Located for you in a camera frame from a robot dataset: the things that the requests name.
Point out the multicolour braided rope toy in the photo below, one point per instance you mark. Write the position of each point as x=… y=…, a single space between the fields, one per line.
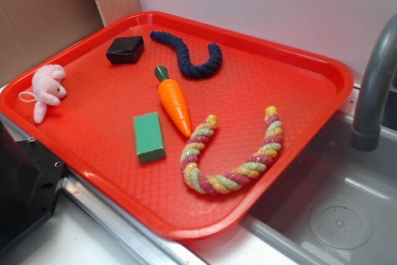
x=241 y=176

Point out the black rectangular block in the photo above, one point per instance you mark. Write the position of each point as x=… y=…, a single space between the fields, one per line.
x=125 y=50

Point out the grey toy sink basin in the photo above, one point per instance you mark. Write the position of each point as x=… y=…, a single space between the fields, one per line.
x=333 y=204

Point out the green wooden block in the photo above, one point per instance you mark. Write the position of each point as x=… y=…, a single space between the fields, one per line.
x=148 y=138

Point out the navy blue rope toy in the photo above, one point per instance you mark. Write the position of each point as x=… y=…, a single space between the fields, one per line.
x=186 y=67

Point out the orange toy carrot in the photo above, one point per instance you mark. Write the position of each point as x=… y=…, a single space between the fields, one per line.
x=173 y=100

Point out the pink plush bunny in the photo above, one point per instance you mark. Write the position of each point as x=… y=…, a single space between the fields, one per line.
x=46 y=90

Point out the brown cardboard panel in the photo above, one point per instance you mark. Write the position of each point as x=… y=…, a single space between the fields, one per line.
x=34 y=30

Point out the grey toy faucet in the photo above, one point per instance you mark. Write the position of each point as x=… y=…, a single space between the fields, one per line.
x=376 y=104

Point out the red plastic tray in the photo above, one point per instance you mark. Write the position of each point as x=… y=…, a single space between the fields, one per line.
x=92 y=129

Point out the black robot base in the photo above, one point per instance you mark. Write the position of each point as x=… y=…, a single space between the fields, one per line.
x=31 y=178

